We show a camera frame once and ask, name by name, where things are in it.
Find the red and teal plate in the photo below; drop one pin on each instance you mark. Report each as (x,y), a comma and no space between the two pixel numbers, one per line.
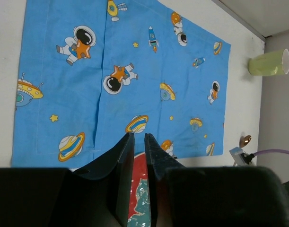
(139,207)

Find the copper spoon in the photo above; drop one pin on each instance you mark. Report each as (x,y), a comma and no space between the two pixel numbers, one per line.
(244,140)

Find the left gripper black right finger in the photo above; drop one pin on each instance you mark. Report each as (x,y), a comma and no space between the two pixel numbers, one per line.
(158,163)

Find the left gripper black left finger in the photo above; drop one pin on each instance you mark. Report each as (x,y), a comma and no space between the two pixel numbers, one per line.
(105,187)

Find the blue space-print cloth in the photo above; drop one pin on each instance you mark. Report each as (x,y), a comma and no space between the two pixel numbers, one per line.
(94,70)

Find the pale yellow mug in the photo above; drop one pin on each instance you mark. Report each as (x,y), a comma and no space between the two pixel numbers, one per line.
(270,64)

